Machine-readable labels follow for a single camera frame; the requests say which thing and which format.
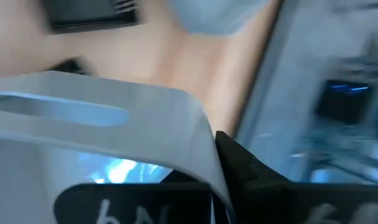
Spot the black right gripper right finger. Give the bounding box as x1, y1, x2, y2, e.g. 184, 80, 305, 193
215, 130, 378, 224

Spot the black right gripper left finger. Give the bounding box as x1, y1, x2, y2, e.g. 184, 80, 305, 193
53, 169, 213, 224

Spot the grey plastic basket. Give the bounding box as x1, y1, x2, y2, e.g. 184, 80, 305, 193
0, 70, 236, 224
165, 0, 272, 35

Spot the black plastic mesh basket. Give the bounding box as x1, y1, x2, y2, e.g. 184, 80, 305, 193
45, 57, 92, 76
41, 0, 142, 34

